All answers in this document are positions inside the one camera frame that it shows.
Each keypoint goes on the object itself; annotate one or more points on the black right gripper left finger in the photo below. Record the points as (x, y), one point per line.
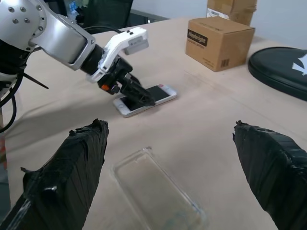
(64, 172)

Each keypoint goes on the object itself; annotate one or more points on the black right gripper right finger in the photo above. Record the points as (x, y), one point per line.
(275, 172)

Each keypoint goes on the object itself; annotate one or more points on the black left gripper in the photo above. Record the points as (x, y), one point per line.
(117, 72)

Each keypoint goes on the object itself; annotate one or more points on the white smartphone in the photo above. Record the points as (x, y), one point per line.
(165, 93)

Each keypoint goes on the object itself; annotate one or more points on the large taped cardboard box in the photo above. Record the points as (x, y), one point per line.
(235, 10)

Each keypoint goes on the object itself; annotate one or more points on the black office chair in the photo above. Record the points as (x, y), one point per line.
(108, 12)

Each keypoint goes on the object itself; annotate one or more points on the small printed cardboard box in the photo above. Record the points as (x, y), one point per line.
(216, 40)

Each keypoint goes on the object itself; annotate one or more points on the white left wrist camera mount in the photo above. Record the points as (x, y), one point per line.
(115, 45)

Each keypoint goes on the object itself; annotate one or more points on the clear plastic phone case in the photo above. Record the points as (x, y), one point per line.
(153, 187)

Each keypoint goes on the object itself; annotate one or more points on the black round pad white logo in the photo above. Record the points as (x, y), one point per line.
(273, 69)

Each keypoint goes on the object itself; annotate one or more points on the black zip tie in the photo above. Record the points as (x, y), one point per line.
(36, 82)

